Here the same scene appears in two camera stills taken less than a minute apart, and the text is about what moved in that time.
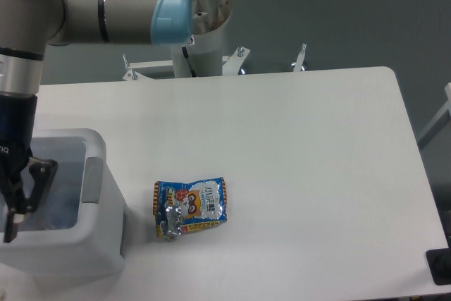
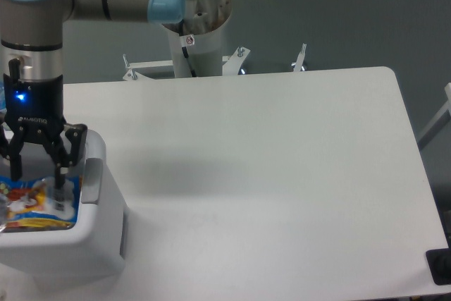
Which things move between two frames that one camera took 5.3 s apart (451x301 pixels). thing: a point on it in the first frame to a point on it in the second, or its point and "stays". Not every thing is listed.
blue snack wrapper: [182, 206] to [34, 204]
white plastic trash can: [73, 240] stays
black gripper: [17, 117] to [35, 108]
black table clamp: [439, 261] stays
